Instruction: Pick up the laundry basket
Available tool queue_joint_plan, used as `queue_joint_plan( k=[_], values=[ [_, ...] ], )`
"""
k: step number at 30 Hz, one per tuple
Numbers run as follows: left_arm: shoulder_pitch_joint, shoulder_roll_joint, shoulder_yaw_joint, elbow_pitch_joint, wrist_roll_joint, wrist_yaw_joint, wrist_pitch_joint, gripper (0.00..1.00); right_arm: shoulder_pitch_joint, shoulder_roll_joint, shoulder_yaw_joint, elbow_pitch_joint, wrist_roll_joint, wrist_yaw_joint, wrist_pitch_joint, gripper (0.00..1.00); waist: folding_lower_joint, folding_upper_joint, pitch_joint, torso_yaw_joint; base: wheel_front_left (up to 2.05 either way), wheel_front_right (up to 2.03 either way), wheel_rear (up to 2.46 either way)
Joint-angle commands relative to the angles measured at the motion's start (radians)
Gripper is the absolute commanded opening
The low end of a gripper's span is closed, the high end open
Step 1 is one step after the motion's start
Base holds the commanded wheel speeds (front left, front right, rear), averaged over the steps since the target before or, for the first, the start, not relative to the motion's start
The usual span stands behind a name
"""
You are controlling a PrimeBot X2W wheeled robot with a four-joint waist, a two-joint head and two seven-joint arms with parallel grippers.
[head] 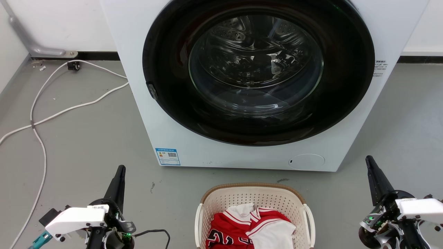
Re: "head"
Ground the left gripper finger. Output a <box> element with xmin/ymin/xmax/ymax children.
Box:
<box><xmin>115</xmin><ymin>165</ymin><xmax>126</xmax><ymax>213</ymax></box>
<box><xmin>103</xmin><ymin>166</ymin><xmax>122</xmax><ymax>210</ymax></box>

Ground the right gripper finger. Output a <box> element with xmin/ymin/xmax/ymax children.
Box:
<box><xmin>368</xmin><ymin>155</ymin><xmax>396</xmax><ymax>204</ymax></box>
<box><xmin>365</xmin><ymin>156</ymin><xmax>384</xmax><ymax>207</ymax></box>

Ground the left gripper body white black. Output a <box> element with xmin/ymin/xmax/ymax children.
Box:
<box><xmin>45</xmin><ymin>198</ymin><xmax>136</xmax><ymax>249</ymax></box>

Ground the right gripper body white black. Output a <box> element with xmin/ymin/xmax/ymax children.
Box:
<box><xmin>358</xmin><ymin>190</ymin><xmax>443</xmax><ymax>249</ymax></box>

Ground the cream perforated laundry basket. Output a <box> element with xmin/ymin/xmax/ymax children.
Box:
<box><xmin>194</xmin><ymin>183</ymin><xmax>316</xmax><ymax>249</ymax></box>

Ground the blue energy label sticker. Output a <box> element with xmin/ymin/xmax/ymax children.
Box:
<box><xmin>155</xmin><ymin>148</ymin><xmax>181</xmax><ymax>166</ymax></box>

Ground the white front-load washing machine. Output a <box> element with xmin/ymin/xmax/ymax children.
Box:
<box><xmin>100</xmin><ymin>0</ymin><xmax>430</xmax><ymax>172</ymax></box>

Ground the round white filter cover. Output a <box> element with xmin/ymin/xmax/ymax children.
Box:
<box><xmin>288</xmin><ymin>154</ymin><xmax>326</xmax><ymax>170</ymax></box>

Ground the white garment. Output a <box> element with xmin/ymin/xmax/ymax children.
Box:
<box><xmin>226</xmin><ymin>203</ymin><xmax>297</xmax><ymax>249</ymax></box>

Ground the small printed text sticker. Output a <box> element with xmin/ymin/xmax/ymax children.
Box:
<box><xmin>373</xmin><ymin>60</ymin><xmax>388</xmax><ymax>77</ymax></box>

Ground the red basketball jersey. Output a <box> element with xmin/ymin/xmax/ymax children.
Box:
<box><xmin>206</xmin><ymin>207</ymin><xmax>292</xmax><ymax>249</ymax></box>

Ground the round black washing machine door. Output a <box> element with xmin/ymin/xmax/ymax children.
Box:
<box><xmin>142</xmin><ymin>0</ymin><xmax>376</xmax><ymax>147</ymax></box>

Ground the black skirting strip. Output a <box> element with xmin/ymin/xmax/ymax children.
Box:
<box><xmin>397</xmin><ymin>56</ymin><xmax>443</xmax><ymax>64</ymax></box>
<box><xmin>31</xmin><ymin>52</ymin><xmax>120</xmax><ymax>61</ymax></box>

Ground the steel washing machine drum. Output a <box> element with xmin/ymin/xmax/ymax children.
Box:
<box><xmin>189</xmin><ymin>15</ymin><xmax>324</xmax><ymax>117</ymax></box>

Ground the teal cable connector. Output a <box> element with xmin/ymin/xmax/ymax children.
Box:
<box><xmin>28</xmin><ymin>231</ymin><xmax>53</xmax><ymax>249</ymax></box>

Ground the thin black left gripper cable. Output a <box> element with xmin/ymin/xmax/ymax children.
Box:
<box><xmin>133</xmin><ymin>229</ymin><xmax>171</xmax><ymax>249</ymax></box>

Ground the thin white cable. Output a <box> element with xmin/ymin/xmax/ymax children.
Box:
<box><xmin>9</xmin><ymin>59</ymin><xmax>128</xmax><ymax>249</ymax></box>

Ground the thick white power cable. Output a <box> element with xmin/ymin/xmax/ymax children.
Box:
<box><xmin>0</xmin><ymin>82</ymin><xmax>129</xmax><ymax>145</ymax></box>

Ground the grey wall pipe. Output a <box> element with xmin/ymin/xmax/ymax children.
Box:
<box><xmin>0</xmin><ymin>0</ymin><xmax>79</xmax><ymax>58</ymax></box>

